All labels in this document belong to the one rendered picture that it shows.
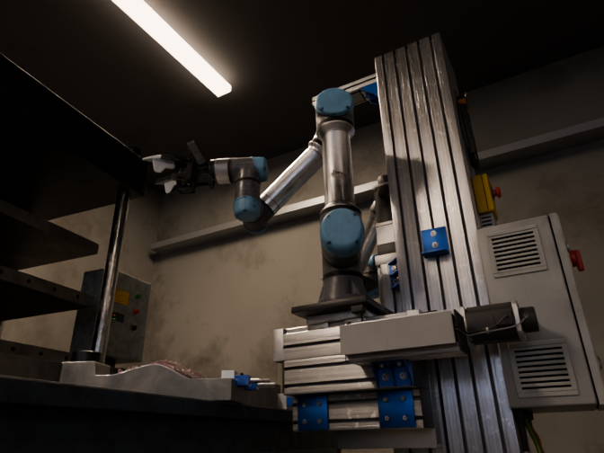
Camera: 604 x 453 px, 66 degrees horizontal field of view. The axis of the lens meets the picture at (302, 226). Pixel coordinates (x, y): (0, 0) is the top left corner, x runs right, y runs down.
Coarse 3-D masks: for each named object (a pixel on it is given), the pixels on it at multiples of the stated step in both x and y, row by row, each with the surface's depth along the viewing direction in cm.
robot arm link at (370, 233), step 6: (372, 204) 197; (372, 210) 195; (372, 216) 196; (372, 222) 196; (366, 228) 198; (372, 228) 196; (366, 234) 197; (372, 234) 196; (366, 240) 197; (372, 240) 197; (366, 246) 197; (372, 246) 198; (366, 252) 198; (372, 252) 200; (366, 258) 199; (366, 264) 201
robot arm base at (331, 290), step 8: (328, 272) 133; (336, 272) 132; (344, 272) 131; (352, 272) 132; (328, 280) 132; (336, 280) 130; (344, 280) 130; (352, 280) 130; (360, 280) 133; (328, 288) 130; (336, 288) 129; (344, 288) 128; (352, 288) 129; (360, 288) 130; (320, 296) 134; (328, 296) 128; (336, 296) 127; (344, 296) 127; (352, 296) 127; (368, 296) 131
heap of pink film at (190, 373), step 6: (162, 360) 132; (168, 360) 132; (132, 366) 136; (168, 366) 131; (174, 366) 130; (180, 366) 132; (120, 372) 136; (180, 372) 129; (186, 372) 131; (192, 372) 140; (192, 378) 129
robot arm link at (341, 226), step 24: (336, 96) 139; (336, 120) 136; (336, 144) 135; (336, 168) 131; (336, 192) 128; (336, 216) 122; (360, 216) 127; (336, 240) 120; (360, 240) 121; (336, 264) 130
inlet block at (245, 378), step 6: (222, 372) 128; (228, 372) 128; (234, 372) 128; (234, 378) 127; (240, 378) 128; (246, 378) 127; (252, 378) 129; (258, 378) 129; (240, 384) 127; (246, 384) 127
